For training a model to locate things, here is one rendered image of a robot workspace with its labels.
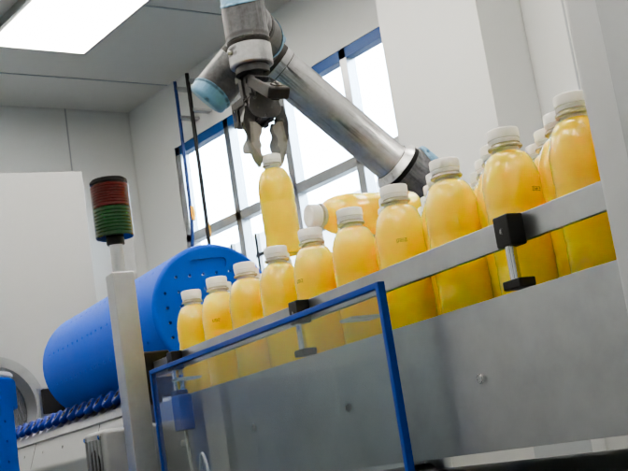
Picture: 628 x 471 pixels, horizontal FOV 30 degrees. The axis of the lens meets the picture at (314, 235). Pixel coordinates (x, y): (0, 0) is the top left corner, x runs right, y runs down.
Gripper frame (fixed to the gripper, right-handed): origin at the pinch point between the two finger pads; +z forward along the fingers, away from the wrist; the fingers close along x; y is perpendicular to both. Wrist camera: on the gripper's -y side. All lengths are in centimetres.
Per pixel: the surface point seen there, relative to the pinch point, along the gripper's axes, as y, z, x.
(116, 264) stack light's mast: -21, 23, 42
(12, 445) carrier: 52, 47, 44
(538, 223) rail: -108, 38, 27
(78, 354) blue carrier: 78, 27, 20
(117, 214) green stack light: -23, 15, 42
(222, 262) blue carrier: 24.1, 15.8, 2.5
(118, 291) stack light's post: -22, 28, 43
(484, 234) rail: -98, 37, 27
